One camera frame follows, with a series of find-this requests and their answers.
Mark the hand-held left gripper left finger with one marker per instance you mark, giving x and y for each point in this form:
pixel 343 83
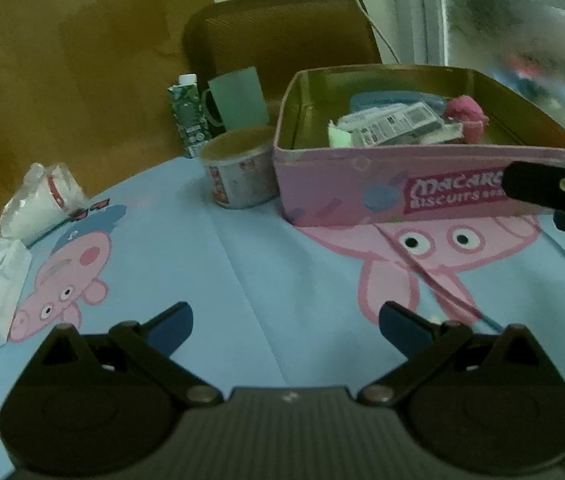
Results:
pixel 172 330

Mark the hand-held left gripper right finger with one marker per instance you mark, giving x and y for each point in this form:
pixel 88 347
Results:
pixel 400 330

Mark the pink soft ball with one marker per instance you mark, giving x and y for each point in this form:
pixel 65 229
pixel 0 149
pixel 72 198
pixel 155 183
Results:
pixel 465 112

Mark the pink tin box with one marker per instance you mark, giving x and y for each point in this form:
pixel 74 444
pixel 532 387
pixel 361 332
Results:
pixel 342 190

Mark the blue soft pad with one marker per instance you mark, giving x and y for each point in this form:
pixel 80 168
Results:
pixel 377 100

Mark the printed blue tablecloth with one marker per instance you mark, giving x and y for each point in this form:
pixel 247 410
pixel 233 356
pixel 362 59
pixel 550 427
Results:
pixel 262 270

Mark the white printed packet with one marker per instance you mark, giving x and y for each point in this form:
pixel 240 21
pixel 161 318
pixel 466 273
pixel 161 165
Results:
pixel 442 134
pixel 392 120

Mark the printed paper cup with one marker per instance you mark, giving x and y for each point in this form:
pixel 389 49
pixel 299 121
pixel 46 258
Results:
pixel 242 180

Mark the pale green sponge piece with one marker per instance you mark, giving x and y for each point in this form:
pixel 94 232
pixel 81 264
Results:
pixel 338 136

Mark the green drink carton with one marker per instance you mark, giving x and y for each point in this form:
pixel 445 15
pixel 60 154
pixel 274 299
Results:
pixel 187 115

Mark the pale green mug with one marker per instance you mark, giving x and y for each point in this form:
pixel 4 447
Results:
pixel 237 100

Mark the brown cardboard panel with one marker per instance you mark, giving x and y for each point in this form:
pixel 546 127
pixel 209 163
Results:
pixel 62 85

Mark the brown chair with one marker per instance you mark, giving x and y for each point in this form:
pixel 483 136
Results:
pixel 287 35

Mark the white window frame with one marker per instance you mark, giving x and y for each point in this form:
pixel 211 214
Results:
pixel 425 10

